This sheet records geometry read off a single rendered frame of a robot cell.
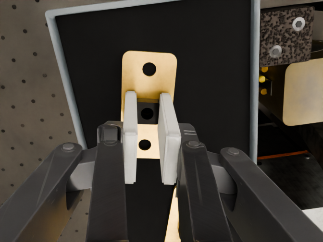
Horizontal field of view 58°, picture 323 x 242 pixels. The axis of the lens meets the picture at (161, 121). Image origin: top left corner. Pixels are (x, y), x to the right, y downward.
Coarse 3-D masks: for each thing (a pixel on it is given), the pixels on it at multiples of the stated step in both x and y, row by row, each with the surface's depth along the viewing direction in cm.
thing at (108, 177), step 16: (112, 128) 14; (112, 144) 14; (96, 160) 12; (112, 160) 12; (96, 176) 11; (112, 176) 11; (96, 192) 10; (112, 192) 10; (96, 208) 10; (112, 208) 10; (96, 224) 9; (112, 224) 9; (96, 240) 8; (112, 240) 8; (128, 240) 8
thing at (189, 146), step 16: (192, 144) 14; (192, 160) 13; (208, 160) 13; (192, 176) 12; (208, 176) 12; (176, 192) 15; (192, 192) 11; (208, 192) 11; (192, 208) 10; (208, 208) 10; (192, 224) 9; (208, 224) 9; (224, 224) 9; (192, 240) 9; (208, 240) 9; (224, 240) 9
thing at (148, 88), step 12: (132, 60) 20; (144, 60) 20; (156, 60) 20; (168, 60) 20; (132, 72) 20; (156, 72) 21; (168, 72) 21; (132, 84) 21; (144, 84) 21; (156, 84) 21; (168, 84) 21; (144, 96) 21; (156, 96) 21; (144, 108) 21; (156, 108) 21; (144, 120) 21; (156, 120) 21; (144, 132) 22; (156, 132) 22; (156, 144) 23; (144, 156) 23; (156, 156) 23
